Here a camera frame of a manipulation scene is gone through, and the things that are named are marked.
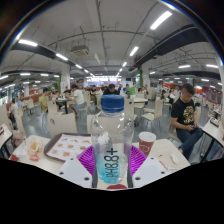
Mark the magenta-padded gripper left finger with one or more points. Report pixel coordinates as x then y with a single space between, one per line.
75 171

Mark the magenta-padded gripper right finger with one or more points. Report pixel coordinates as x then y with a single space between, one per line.
148 171

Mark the clear blue-capped water bottle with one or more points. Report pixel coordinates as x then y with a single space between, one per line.
112 136

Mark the brown tray with paper liner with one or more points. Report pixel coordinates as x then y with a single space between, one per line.
68 148

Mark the red paper cup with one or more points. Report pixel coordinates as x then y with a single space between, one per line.
146 143

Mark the small crumpled white tissue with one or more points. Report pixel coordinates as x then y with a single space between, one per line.
174 158

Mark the clear bag of fried snacks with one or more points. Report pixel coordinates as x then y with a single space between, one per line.
34 146

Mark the beige chair with round hole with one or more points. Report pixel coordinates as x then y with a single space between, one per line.
63 125
89 124

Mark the group of beige chairs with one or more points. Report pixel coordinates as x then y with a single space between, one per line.
151 111

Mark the person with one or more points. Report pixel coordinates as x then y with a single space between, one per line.
14 108
79 98
44 101
183 115
110 90

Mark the pink backpack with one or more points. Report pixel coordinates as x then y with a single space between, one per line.
17 138

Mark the beige neighbouring table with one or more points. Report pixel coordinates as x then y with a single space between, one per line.
213 128
5 135

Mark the ceiling air conditioner unit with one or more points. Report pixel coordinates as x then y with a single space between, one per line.
80 50

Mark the group of ceiling lights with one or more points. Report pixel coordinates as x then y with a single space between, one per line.
161 20

